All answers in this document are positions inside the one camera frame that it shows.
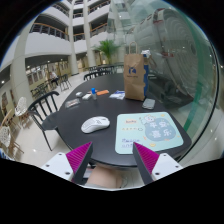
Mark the white lattice chair lower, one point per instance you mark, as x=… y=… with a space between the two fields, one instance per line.
x=8 y=140

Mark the small white box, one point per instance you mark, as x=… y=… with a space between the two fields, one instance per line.
x=86 y=96

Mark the orange flat card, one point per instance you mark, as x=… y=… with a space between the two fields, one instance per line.
x=103 y=92

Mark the light green mouse pad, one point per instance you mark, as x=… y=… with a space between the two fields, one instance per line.
x=154 y=130

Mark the seated person in background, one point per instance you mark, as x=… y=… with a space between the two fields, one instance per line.
x=53 y=77

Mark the black wooden chair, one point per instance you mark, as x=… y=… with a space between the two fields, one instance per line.
x=44 y=113

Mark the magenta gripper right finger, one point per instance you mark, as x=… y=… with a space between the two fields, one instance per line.
x=146 y=160

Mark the white blue tissue packet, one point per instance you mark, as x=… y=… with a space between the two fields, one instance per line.
x=118 y=95

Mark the blue capped small bottle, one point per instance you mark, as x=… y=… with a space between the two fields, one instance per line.
x=94 y=95

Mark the green potted palm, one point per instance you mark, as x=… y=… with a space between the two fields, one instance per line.
x=107 y=47

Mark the black chair behind table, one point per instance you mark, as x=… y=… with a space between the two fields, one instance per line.
x=97 y=71

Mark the white computer mouse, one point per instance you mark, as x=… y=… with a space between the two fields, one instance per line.
x=95 y=123

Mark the white lattice chair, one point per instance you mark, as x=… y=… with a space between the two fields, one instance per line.
x=21 y=110
x=8 y=140

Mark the small white eraser block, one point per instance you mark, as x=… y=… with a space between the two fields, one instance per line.
x=79 y=94

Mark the brown paper bag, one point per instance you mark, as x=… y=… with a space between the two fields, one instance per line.
x=134 y=75

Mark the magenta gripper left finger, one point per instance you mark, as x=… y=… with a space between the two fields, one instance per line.
x=78 y=159

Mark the clear plastic packet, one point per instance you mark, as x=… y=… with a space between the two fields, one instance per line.
x=72 y=103

